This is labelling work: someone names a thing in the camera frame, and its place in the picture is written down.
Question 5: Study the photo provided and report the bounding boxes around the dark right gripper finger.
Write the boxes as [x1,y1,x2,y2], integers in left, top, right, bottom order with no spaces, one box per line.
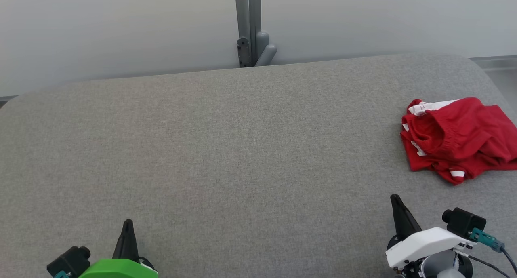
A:
[394,194,423,239]
[390,194,409,241]

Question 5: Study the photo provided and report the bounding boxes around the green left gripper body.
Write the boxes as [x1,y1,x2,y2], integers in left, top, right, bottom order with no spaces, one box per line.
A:
[78,258,159,278]

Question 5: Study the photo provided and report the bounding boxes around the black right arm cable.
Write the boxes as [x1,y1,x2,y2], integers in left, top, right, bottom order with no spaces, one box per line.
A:
[469,246,517,278]

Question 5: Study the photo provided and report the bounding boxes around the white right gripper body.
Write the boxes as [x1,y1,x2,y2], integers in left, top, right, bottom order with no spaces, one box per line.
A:
[385,227,472,270]

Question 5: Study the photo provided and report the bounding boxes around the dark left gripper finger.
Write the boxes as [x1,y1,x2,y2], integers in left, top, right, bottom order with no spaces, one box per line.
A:
[128,219,141,263]
[112,219,129,260]

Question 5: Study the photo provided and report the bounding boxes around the red shorts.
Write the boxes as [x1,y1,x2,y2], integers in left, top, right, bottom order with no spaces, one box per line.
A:
[403,97,517,171]
[400,99,517,186]

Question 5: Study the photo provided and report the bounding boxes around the teal right camera connector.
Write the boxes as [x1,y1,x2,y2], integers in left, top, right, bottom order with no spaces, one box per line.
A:
[469,228,505,253]

